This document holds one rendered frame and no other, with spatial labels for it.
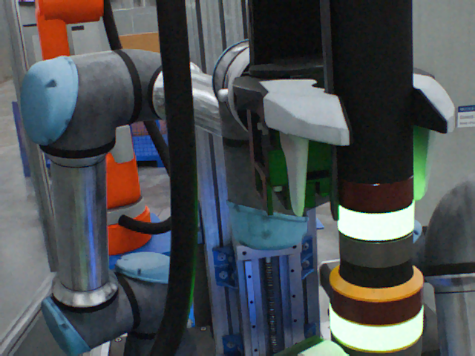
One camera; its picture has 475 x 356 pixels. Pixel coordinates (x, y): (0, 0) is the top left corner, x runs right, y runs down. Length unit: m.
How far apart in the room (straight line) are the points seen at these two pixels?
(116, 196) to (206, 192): 3.09
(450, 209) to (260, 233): 0.31
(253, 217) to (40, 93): 0.39
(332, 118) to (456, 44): 1.94
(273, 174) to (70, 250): 0.65
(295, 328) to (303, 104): 1.04
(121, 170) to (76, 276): 3.28
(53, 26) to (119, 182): 1.24
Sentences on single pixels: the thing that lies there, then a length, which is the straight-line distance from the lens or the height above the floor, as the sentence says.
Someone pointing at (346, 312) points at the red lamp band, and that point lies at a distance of 0.26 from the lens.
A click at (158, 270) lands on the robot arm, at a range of 1.04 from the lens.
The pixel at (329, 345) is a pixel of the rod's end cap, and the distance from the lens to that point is 0.26.
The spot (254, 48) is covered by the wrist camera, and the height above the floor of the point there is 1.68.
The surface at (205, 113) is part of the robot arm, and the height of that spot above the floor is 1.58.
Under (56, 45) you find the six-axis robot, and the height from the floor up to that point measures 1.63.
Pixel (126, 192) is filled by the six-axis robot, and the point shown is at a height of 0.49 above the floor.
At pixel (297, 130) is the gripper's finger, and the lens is 0.22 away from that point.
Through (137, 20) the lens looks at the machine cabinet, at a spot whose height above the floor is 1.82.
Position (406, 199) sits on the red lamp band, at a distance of 0.24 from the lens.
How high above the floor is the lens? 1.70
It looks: 17 degrees down
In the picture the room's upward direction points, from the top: 5 degrees counter-clockwise
